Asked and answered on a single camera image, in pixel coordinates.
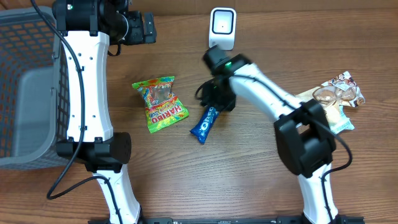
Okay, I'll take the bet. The blue Oreo cookie packet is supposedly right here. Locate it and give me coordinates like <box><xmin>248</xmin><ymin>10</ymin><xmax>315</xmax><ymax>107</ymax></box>
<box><xmin>190</xmin><ymin>106</ymin><xmax>220</xmax><ymax>144</ymax></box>

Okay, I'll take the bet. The green Haribo gummy bag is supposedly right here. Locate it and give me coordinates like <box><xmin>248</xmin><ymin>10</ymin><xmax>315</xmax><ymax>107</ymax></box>
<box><xmin>132</xmin><ymin>76</ymin><xmax>189</xmax><ymax>133</ymax></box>

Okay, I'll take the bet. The light teal snack packet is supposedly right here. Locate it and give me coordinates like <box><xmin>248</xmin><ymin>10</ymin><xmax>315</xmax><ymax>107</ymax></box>
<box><xmin>325</xmin><ymin>105</ymin><xmax>354</xmax><ymax>134</ymax></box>

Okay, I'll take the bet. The beige brown cookie bag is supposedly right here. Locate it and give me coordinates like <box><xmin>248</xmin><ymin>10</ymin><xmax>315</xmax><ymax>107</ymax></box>
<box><xmin>296</xmin><ymin>71</ymin><xmax>365</xmax><ymax>124</ymax></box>

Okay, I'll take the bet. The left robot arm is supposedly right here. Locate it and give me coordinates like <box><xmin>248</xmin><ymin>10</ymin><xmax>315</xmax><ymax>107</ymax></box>
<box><xmin>52</xmin><ymin>0</ymin><xmax>157</xmax><ymax>223</ymax></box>

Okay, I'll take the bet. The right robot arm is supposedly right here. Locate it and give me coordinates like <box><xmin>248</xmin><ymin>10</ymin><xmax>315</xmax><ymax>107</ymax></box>
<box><xmin>195</xmin><ymin>45</ymin><xmax>338</xmax><ymax>223</ymax></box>

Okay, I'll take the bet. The white barcode scanner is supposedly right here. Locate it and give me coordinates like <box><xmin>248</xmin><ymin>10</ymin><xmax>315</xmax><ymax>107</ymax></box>
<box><xmin>208</xmin><ymin>7</ymin><xmax>237</xmax><ymax>50</ymax></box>

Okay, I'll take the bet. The grey plastic shopping basket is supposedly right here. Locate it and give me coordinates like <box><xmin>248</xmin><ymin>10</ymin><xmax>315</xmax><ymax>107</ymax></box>
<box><xmin>1</xmin><ymin>8</ymin><xmax>70</xmax><ymax>170</ymax></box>

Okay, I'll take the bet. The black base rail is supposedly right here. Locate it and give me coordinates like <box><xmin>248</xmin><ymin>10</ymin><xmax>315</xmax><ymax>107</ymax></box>
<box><xmin>88</xmin><ymin>215</ymin><xmax>365</xmax><ymax>224</ymax></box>

